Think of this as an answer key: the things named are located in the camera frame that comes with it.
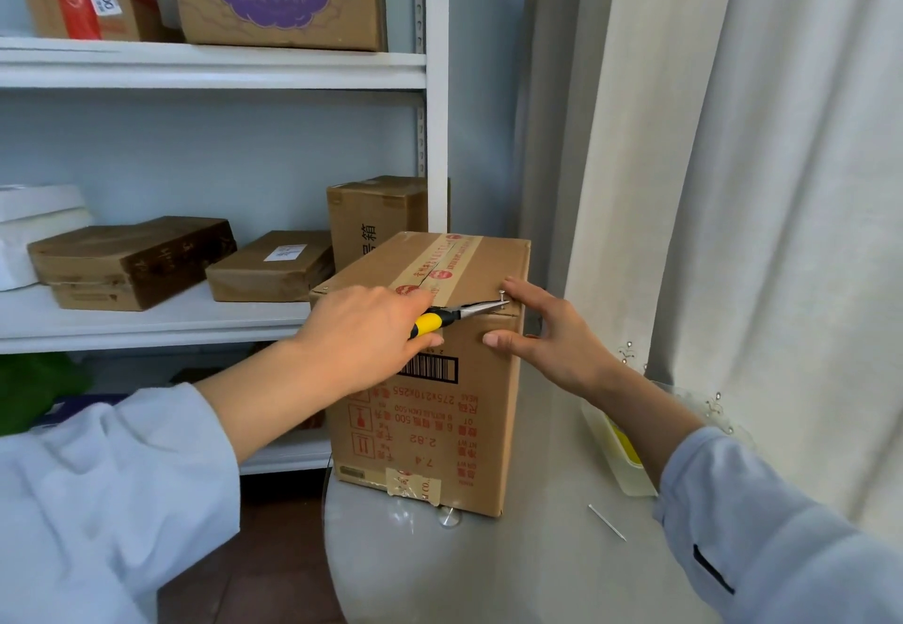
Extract green object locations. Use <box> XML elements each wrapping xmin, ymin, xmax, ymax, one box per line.
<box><xmin>0</xmin><ymin>353</ymin><xmax>93</xmax><ymax>437</ymax></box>

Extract person's right hand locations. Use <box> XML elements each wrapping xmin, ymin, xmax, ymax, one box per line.
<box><xmin>482</xmin><ymin>276</ymin><xmax>622</xmax><ymax>403</ymax></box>

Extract yellow handled pliers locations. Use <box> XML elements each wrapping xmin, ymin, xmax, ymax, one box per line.
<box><xmin>407</xmin><ymin>297</ymin><xmax>511</xmax><ymax>341</ymax></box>

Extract person's left hand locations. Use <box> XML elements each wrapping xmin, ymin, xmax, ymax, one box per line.
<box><xmin>295</xmin><ymin>284</ymin><xmax>446</xmax><ymax>403</ymax></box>

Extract white curtain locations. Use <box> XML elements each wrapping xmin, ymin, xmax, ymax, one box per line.
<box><xmin>518</xmin><ymin>0</ymin><xmax>903</xmax><ymax>547</ymax></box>

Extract white metal shelf unit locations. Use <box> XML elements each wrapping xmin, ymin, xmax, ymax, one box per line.
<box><xmin>0</xmin><ymin>0</ymin><xmax>452</xmax><ymax>476</ymax></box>

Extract white foam box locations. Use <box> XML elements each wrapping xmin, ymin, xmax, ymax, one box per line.
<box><xmin>0</xmin><ymin>184</ymin><xmax>94</xmax><ymax>292</ymax></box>

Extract person's left forearm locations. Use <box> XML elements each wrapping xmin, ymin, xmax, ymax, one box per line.
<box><xmin>0</xmin><ymin>337</ymin><xmax>329</xmax><ymax>624</ymax></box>

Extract upright small cardboard box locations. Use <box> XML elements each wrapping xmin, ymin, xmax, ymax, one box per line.
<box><xmin>326</xmin><ymin>175</ymin><xmax>452</xmax><ymax>272</ymax></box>

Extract flat brown box white label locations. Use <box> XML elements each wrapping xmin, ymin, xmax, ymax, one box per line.
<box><xmin>205</xmin><ymin>230</ymin><xmax>337</xmax><ymax>304</ymax></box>

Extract yellow tape roll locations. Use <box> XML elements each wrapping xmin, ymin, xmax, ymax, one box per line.
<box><xmin>610</xmin><ymin>422</ymin><xmax>644</xmax><ymax>468</ymax></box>

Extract brown cardboard box red print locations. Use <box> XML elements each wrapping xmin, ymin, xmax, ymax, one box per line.
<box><xmin>309</xmin><ymin>232</ymin><xmax>531</xmax><ymax>519</ymax></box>

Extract clear plastic container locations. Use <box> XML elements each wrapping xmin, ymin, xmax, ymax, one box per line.
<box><xmin>579</xmin><ymin>397</ymin><xmax>661</xmax><ymax>498</ymax></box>

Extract person's right forearm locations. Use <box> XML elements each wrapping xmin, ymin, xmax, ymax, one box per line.
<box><xmin>578</xmin><ymin>365</ymin><xmax>903</xmax><ymax>624</ymax></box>

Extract dark brown flat box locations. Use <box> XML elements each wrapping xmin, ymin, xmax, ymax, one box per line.
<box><xmin>26</xmin><ymin>216</ymin><xmax>238</xmax><ymax>313</ymax></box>

